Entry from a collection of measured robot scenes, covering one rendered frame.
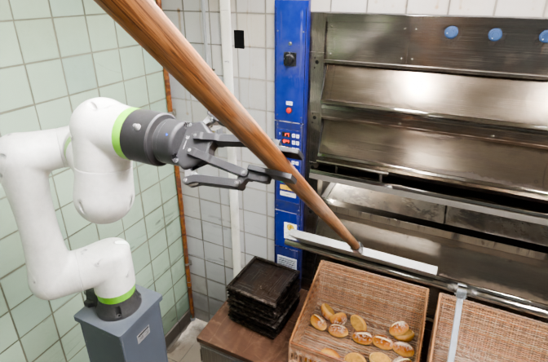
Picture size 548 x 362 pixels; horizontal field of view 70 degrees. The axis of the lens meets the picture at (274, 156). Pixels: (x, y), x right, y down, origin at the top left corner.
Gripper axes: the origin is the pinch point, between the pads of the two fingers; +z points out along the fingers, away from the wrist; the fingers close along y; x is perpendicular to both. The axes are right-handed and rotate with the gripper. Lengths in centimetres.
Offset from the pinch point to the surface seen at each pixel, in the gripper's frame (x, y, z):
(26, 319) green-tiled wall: -84, 65, -122
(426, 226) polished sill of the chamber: -143, -22, 22
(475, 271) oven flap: -154, -9, 46
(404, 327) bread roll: -165, 25, 21
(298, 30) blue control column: -85, -83, -44
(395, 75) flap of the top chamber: -100, -74, -1
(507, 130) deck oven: -109, -60, 44
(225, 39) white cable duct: -91, -79, -82
